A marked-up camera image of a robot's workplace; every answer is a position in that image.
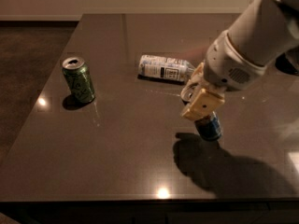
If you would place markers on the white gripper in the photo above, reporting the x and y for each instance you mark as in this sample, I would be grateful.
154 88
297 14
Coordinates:
224 65

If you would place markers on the green soda can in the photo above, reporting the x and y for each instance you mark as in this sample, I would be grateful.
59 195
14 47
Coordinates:
77 75

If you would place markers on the blue silver redbull can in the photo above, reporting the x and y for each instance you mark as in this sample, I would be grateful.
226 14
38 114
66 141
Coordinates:
209 127

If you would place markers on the clear plastic water bottle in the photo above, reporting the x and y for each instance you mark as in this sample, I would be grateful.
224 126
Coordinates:
165 68

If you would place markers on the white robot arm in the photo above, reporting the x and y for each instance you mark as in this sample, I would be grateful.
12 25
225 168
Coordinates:
265 30

